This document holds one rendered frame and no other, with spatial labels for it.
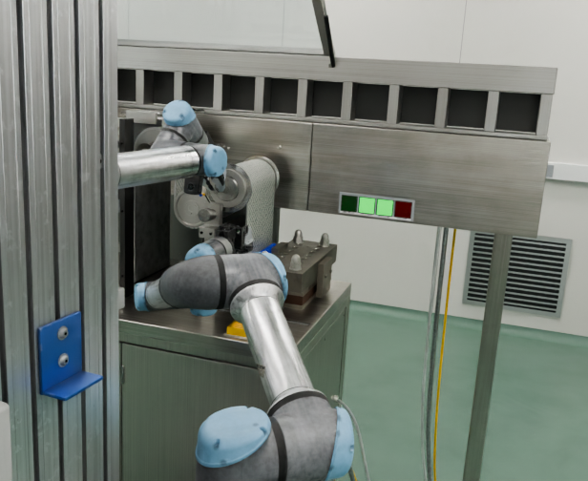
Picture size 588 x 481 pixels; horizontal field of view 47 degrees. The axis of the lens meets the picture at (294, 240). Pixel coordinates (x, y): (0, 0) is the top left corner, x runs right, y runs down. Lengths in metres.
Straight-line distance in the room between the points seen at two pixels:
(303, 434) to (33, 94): 0.66
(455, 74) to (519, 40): 2.34
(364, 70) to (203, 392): 1.11
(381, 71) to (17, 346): 1.62
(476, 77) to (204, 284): 1.17
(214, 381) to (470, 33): 3.15
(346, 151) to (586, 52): 2.52
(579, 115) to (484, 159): 2.37
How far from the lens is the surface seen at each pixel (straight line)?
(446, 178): 2.22
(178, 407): 2.03
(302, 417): 1.18
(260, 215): 2.16
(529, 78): 2.20
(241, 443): 1.10
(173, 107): 1.78
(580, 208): 4.60
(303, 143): 2.31
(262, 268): 1.43
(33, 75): 0.84
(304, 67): 2.31
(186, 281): 1.41
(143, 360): 2.03
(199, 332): 1.88
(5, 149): 0.81
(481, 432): 2.65
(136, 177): 1.49
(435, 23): 4.57
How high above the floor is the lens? 1.60
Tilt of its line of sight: 14 degrees down
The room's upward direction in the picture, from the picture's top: 3 degrees clockwise
